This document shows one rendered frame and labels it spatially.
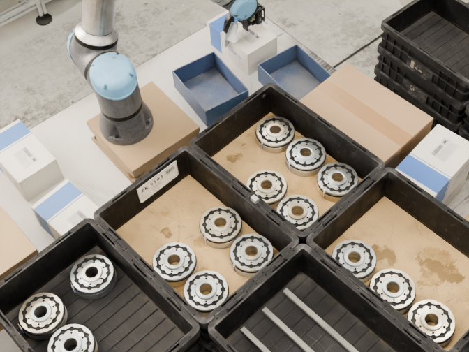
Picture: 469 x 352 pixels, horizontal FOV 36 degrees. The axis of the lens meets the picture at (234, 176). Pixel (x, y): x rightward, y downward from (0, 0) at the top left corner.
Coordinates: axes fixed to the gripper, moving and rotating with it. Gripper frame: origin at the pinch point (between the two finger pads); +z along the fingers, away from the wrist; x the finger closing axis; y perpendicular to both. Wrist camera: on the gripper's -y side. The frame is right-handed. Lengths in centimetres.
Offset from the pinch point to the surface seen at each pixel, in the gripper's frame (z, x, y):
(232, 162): -7, -37, 41
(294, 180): -7, -29, 56
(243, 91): -0.7, -15.3, 19.4
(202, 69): 4.3, -16.2, -0.2
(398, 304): -10, -35, 98
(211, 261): -7, -59, 61
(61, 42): 77, -16, -119
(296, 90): 5.8, 1.0, 24.9
